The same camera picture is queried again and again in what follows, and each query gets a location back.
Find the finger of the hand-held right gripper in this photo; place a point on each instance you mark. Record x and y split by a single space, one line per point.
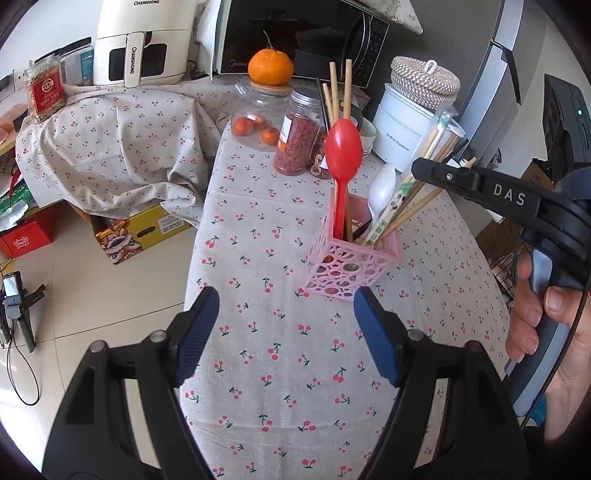
480 187

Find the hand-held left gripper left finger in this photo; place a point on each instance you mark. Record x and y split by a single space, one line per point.
198 332

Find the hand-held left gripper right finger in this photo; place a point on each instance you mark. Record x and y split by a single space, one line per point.
378 341

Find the wooden chopstick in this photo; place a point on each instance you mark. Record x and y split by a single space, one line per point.
415 207
333 87
328 106
347 87

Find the pink perforated utensil holder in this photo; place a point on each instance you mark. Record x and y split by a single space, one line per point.
341 277

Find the chopsticks with green print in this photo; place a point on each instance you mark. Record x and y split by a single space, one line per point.
397 203

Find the black chopstick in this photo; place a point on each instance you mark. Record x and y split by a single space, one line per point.
361 225
323 104

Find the person's right hand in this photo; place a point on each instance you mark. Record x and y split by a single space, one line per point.
526 314

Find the cherry print tablecloth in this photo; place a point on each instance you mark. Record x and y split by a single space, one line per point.
277 323

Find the white plastic spoon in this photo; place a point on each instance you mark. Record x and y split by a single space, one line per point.
384 184

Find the white electric cooking pot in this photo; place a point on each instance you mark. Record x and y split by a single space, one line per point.
401 129

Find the grey refrigerator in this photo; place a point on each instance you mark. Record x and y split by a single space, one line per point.
498 69

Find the yellow printed cardboard box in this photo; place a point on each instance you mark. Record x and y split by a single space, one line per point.
138 235

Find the woven lidded basket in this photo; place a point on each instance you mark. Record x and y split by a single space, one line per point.
422 81

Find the white ceramic bowl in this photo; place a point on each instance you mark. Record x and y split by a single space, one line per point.
368 136

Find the red plastic spoon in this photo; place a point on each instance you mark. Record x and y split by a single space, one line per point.
344 147

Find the dried fruit jar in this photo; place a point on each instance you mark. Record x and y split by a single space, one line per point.
319 161

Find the phone on small tripod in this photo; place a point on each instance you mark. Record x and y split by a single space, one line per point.
14 290

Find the floral cloth cover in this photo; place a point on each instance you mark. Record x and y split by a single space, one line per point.
401 14

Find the goji berry jar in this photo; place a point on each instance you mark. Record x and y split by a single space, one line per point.
295 138

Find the red cardboard box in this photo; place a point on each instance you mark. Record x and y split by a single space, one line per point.
25 240

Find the small tangerine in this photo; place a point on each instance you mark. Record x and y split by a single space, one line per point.
241 126
259 120
269 136

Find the green and white bag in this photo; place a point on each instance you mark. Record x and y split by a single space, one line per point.
14 203

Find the glass jar with wooden lid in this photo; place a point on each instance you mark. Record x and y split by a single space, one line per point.
258 101

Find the black microwave oven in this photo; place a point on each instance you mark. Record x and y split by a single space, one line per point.
300 27

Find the large orange with stem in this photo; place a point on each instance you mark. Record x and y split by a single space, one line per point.
270 67

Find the red label nut jar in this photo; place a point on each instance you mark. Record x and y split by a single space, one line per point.
45 90

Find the glass jar with black lid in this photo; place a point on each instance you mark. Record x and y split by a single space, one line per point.
81 64

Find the cream air fryer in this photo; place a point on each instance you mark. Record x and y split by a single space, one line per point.
138 41

